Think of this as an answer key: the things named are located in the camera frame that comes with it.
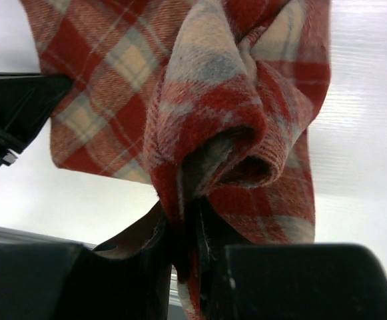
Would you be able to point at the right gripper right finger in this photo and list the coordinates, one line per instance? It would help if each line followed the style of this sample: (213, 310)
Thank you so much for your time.
(241, 280)

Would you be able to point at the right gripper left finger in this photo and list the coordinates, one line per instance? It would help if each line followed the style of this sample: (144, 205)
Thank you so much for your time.
(70, 281)

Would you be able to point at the red cream plaid skirt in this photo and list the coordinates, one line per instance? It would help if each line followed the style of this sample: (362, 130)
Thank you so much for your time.
(195, 98)

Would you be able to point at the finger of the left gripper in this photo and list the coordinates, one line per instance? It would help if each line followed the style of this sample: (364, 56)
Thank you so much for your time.
(27, 100)

